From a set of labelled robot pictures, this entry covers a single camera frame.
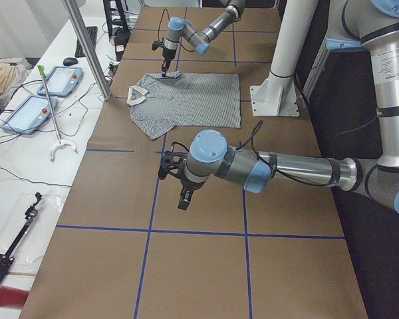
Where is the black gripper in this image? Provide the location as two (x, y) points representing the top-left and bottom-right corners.
(178, 186), (194, 210)
(162, 47), (174, 78)

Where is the navy white striped polo shirt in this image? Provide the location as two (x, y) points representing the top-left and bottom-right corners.
(127, 71), (241, 140)

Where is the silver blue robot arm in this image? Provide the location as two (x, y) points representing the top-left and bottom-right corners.
(177, 1), (399, 214)
(152, 0), (245, 78)

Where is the black keyboard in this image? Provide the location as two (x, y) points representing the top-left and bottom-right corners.
(74, 26), (98, 58)

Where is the black computer mouse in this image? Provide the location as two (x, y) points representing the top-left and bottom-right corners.
(63, 57), (78, 66)

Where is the far blue teach pendant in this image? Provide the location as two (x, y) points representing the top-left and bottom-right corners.
(46, 66), (83, 98)

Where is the blue teach pendant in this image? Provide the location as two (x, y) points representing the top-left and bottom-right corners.
(0, 95), (51, 134)
(46, 66), (83, 98)

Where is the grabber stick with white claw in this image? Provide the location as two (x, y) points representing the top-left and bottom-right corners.
(37, 65), (78, 163)

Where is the near blue teach pendant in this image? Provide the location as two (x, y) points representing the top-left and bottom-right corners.
(0, 95), (51, 134)

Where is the person in beige shirt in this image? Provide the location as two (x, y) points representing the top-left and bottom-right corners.
(0, 62), (28, 107)

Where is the black reacher tool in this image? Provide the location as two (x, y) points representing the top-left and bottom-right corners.
(0, 192), (43, 284)

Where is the red cylinder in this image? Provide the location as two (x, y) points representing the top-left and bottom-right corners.
(0, 284), (29, 309)

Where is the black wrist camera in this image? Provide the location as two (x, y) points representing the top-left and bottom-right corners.
(152, 40), (165, 51)
(158, 151), (187, 180)

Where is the aluminium camera post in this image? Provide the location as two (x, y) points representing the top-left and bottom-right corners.
(62, 0), (112, 101)

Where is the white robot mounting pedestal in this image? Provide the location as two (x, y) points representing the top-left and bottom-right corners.
(250, 0), (318, 117)

